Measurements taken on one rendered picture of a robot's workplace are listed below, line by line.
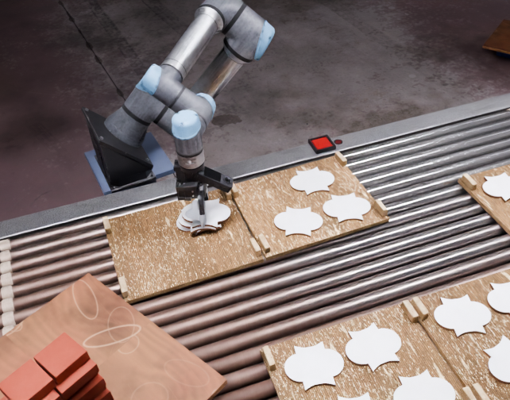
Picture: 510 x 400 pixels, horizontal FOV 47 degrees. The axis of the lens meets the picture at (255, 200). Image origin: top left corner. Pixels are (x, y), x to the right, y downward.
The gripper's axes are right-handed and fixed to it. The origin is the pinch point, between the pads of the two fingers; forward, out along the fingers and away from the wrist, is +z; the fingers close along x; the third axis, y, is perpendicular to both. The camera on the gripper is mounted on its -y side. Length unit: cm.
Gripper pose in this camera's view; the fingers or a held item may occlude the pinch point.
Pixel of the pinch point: (206, 213)
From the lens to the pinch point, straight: 180.0
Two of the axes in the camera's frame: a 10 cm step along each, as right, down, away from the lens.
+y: -10.0, 0.3, 0.3
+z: 0.5, 7.4, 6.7
